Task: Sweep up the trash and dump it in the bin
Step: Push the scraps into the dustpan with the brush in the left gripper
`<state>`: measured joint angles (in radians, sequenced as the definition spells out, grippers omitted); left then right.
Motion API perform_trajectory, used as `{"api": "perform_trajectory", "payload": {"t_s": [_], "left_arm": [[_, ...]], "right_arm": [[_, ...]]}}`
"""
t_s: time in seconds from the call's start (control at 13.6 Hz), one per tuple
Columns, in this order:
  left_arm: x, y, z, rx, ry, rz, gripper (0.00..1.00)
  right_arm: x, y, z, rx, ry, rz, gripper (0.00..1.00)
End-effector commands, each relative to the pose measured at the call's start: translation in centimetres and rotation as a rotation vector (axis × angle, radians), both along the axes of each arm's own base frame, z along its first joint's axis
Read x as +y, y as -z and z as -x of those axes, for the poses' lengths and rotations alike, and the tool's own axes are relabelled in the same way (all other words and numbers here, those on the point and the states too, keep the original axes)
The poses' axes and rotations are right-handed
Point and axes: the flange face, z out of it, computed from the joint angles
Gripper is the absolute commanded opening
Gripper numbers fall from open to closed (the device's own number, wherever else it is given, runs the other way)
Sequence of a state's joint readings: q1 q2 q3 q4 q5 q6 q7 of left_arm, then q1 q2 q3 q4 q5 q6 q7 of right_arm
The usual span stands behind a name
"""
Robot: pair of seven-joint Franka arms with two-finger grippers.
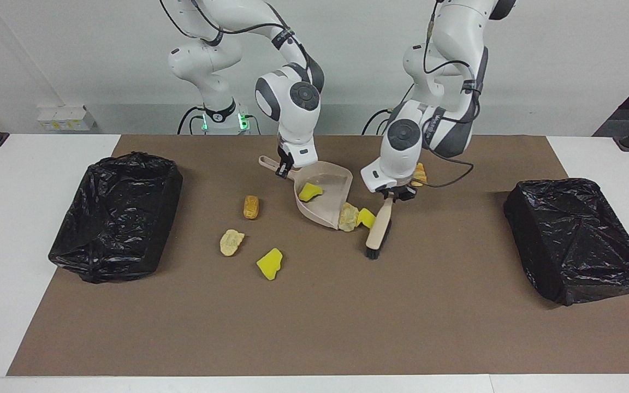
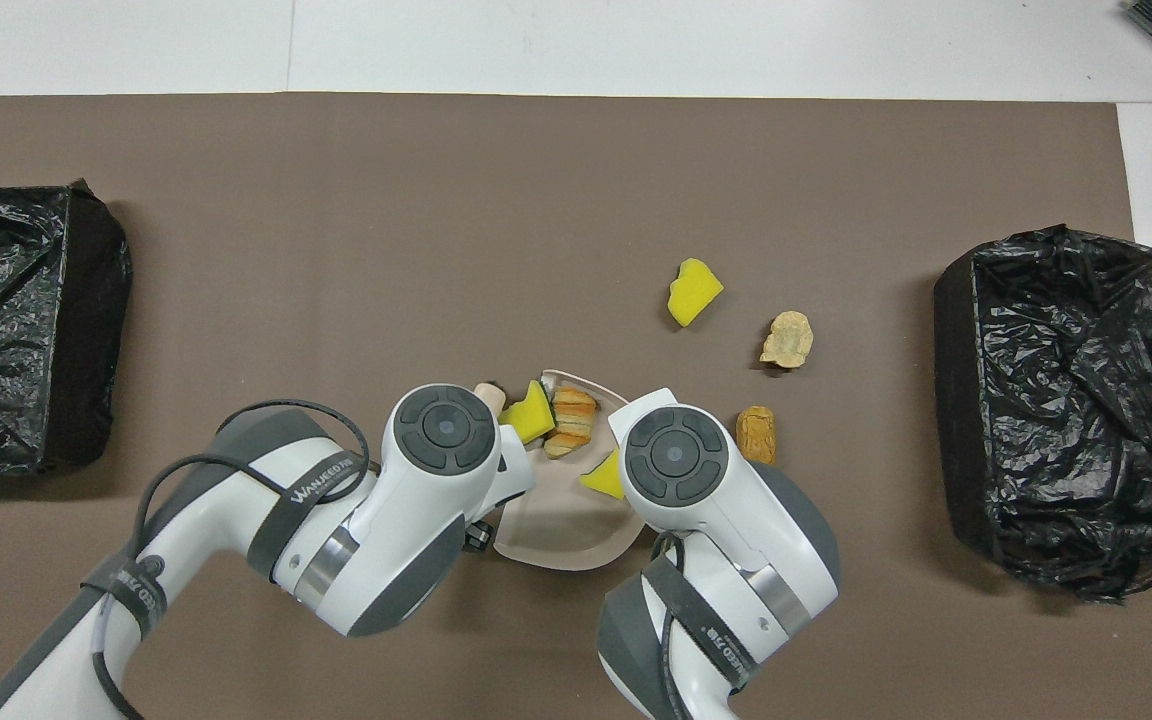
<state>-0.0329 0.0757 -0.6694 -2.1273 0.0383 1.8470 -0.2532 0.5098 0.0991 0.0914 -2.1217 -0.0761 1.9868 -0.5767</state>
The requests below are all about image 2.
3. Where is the small yellow sponge piece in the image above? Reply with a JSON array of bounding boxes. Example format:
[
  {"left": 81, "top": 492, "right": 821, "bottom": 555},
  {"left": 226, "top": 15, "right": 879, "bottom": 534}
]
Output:
[{"left": 579, "top": 448, "right": 627, "bottom": 501}]

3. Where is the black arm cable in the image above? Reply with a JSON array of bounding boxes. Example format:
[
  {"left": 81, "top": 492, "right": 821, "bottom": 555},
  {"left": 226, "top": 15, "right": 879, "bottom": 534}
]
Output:
[
  {"left": 91, "top": 400, "right": 372, "bottom": 720},
  {"left": 651, "top": 533, "right": 702, "bottom": 720}
]

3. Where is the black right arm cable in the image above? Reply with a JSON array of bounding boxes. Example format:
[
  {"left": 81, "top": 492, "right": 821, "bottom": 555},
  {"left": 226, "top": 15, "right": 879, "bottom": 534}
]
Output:
[{"left": 651, "top": 533, "right": 702, "bottom": 720}]

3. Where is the pale yellow toy chip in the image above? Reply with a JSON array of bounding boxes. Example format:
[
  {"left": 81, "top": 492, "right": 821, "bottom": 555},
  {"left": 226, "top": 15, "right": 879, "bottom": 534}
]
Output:
[{"left": 759, "top": 311, "right": 815, "bottom": 369}]

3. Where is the brown toy bread loaf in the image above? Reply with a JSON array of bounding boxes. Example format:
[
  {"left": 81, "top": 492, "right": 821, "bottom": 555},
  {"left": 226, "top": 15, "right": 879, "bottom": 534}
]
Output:
[{"left": 736, "top": 405, "right": 778, "bottom": 466}]

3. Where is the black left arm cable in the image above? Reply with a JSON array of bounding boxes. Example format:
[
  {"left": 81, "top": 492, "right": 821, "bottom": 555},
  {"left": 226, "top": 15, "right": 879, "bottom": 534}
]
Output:
[{"left": 91, "top": 400, "right": 372, "bottom": 720}]

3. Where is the bin with black bag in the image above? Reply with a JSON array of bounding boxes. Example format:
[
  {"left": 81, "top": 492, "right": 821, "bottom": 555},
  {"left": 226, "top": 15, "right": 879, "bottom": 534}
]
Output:
[
  {"left": 0, "top": 180, "right": 134, "bottom": 478},
  {"left": 933, "top": 224, "right": 1152, "bottom": 603}
]

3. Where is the orange striped toy croissant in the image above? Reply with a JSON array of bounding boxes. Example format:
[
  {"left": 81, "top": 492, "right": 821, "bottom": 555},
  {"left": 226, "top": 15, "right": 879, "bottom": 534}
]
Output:
[{"left": 543, "top": 388, "right": 600, "bottom": 461}]

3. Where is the beige plastic dustpan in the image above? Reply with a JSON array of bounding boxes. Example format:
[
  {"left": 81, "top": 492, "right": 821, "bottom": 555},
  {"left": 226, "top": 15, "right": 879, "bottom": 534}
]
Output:
[{"left": 491, "top": 368, "right": 642, "bottom": 573}]

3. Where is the yellow sponge with green back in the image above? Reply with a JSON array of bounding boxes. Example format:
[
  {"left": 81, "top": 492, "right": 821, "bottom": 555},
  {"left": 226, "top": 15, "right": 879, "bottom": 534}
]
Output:
[{"left": 499, "top": 378, "right": 557, "bottom": 446}]

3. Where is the brown table mat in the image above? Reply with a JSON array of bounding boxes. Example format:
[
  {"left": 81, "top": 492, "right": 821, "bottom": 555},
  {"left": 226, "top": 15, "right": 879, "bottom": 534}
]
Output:
[{"left": 0, "top": 93, "right": 1152, "bottom": 720}]

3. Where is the yellow sponge chunk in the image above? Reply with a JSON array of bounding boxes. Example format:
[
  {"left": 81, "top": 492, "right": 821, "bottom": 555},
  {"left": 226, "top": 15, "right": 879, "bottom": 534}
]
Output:
[{"left": 668, "top": 258, "right": 725, "bottom": 329}]

